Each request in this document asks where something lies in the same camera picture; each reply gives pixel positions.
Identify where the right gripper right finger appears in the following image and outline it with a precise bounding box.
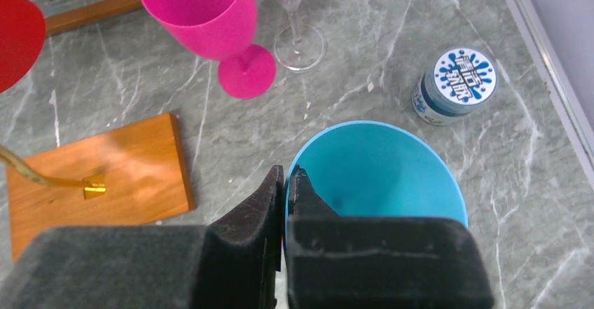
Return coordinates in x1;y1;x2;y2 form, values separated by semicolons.
284;167;495;308

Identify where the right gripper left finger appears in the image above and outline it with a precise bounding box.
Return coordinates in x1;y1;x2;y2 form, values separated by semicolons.
1;165;284;308

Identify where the blue wine glass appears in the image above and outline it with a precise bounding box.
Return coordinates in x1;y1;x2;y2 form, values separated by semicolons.
283;121;470;258

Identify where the gold wire glass rack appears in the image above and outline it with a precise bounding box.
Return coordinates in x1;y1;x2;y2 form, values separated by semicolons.
1;112;196;259

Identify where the clear wine glass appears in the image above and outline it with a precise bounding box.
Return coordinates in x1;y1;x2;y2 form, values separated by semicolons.
273;0;327;73

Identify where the magenta wine glass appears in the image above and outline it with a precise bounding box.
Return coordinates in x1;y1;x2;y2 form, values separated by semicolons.
141;0;276;99

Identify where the wooden shelf rack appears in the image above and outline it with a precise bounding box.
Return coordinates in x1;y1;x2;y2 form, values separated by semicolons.
45;0;142;36

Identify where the red wine glass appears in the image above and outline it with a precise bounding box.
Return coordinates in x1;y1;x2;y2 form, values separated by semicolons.
1;0;46;92

